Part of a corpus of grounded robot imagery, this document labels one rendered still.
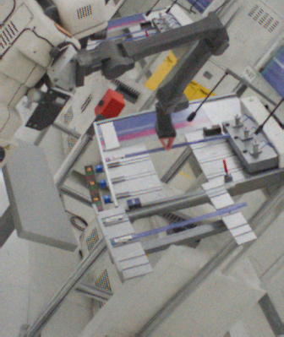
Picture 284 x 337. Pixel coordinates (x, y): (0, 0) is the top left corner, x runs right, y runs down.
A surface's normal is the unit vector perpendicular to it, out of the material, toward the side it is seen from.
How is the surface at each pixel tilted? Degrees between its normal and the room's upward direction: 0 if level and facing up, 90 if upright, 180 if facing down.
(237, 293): 90
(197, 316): 90
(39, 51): 90
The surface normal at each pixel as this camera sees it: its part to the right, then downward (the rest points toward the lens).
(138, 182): -0.10, -0.84
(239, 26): 0.26, 0.50
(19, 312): 0.61, -0.75
